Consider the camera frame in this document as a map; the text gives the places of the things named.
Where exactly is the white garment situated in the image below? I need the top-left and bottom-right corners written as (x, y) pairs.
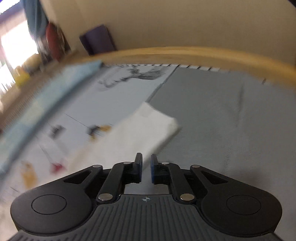
top-left (67, 102), bottom-right (180, 174)

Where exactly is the printed deer bed sheet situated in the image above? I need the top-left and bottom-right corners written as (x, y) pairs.
top-left (0, 62), bottom-right (296, 209)

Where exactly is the yellow plush toy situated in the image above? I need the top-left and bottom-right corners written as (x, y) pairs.
top-left (14, 54), bottom-right (42, 87)

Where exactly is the blue curtain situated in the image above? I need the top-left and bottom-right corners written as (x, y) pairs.
top-left (21, 0), bottom-right (49, 40)

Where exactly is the wooden bed frame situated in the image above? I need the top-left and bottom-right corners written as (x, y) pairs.
top-left (66, 47), bottom-right (295, 86)

